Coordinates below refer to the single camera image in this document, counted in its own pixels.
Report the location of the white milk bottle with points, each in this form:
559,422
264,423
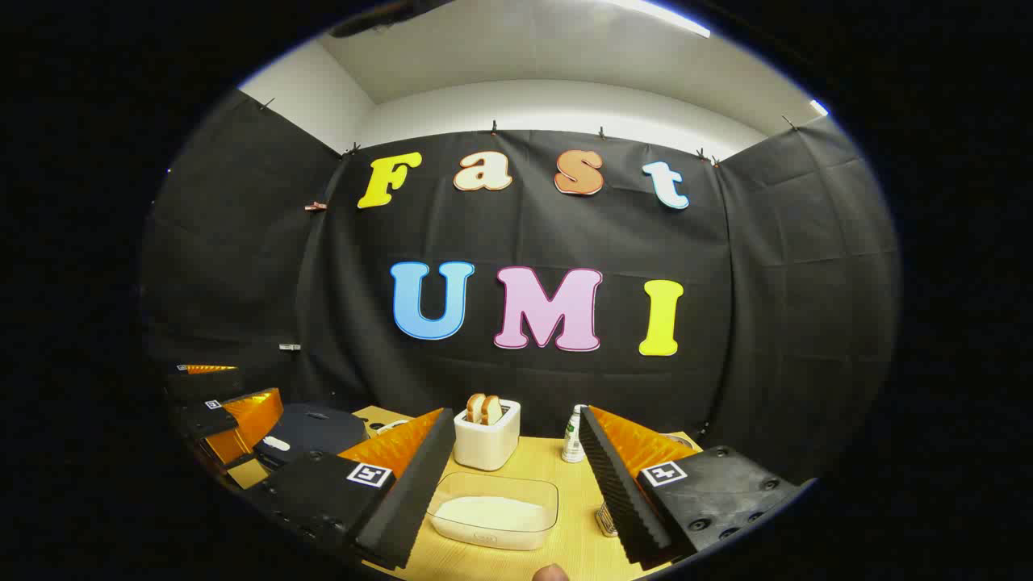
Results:
573,440

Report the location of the white toaster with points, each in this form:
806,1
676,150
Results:
484,444

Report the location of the clear box of rice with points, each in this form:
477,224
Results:
492,512

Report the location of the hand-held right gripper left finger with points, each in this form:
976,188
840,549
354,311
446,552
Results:
420,484

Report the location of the dark grey rice cooker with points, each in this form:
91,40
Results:
315,432

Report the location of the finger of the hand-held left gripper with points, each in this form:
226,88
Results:
202,383
242,420

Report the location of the toasted bread slice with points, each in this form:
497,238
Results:
493,410
474,408

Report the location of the black backdrop cloth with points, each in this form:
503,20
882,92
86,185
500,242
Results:
565,234

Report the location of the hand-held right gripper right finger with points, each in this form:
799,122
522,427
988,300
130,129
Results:
617,492

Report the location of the white divided seasoning dish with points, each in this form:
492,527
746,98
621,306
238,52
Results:
393,424

